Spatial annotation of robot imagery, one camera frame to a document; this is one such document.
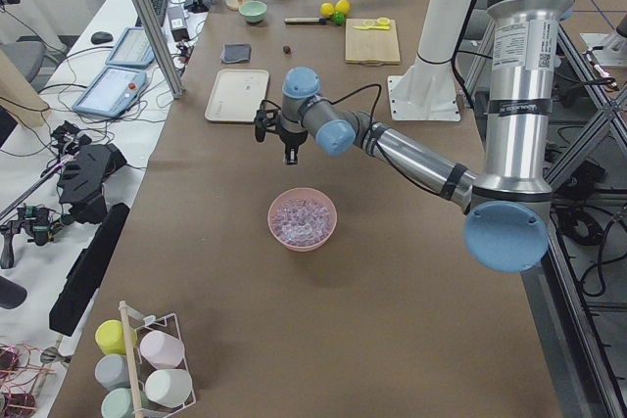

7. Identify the mint green bowl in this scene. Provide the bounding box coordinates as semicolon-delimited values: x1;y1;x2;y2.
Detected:
238;0;267;24

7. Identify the wooden cutting board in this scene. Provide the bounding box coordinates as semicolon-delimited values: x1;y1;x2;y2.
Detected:
345;18;401;65

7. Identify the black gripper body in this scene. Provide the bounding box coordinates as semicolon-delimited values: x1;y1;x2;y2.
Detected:
254;105;307;145

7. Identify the yellow plastic knife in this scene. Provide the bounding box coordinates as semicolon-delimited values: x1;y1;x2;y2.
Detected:
352;24;391;30

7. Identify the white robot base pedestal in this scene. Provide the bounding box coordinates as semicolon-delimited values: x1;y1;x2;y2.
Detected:
388;0;471;121

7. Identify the teach pendant near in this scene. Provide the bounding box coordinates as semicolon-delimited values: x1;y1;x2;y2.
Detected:
72;67;147;117

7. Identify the black long speaker bar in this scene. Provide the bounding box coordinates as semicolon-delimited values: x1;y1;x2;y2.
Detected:
49;203;130;337

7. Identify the teach pendant far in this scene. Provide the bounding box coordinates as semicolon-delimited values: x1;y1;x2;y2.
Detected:
105;27;155;69

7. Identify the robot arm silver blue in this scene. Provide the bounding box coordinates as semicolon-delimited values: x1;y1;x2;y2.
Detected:
254;0;574;272

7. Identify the pink bowl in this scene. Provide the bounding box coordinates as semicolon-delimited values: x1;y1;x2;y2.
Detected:
267;188;338;252

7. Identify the pink cup in rack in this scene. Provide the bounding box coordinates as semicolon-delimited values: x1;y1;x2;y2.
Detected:
139;331;185;369

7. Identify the white cup in rack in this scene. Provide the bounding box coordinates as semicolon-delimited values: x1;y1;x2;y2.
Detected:
144;369;192;408

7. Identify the black computer mouse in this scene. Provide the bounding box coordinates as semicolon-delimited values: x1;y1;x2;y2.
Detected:
90;31;113;45

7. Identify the grey cup in rack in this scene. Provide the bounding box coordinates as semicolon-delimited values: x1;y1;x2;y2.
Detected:
94;353;130;392

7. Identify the yellow lemon outer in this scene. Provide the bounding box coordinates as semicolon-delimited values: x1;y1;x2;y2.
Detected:
334;0;351;16

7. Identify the white wire cup rack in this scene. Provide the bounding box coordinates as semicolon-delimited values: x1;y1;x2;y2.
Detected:
119;301;197;417

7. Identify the green cup in rack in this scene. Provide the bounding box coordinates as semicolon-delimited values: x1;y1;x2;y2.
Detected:
100;388;134;418

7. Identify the cream rabbit tray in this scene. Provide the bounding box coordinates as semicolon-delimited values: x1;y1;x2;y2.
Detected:
205;69;269;123

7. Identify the yellow lemon near muddler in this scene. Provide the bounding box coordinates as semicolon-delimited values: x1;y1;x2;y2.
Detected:
319;2;335;19

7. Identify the aluminium frame post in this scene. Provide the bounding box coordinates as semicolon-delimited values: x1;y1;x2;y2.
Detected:
131;0;184;99

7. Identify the green lime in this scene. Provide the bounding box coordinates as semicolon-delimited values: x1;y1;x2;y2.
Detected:
330;12;346;26

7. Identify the clear ice cubes pile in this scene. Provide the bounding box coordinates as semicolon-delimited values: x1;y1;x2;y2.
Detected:
270;199;333;247

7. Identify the grey folded cloth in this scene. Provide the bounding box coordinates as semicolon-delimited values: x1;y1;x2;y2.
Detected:
220;43;252;64

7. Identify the yellow cup in rack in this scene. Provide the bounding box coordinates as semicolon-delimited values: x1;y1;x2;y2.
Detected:
94;319;126;355

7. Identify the teach pendant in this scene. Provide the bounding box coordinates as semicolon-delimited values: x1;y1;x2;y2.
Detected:
72;67;147;117
105;27;155;69

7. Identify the steel muddler black tip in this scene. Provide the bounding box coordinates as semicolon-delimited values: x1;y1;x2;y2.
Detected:
284;17;327;25

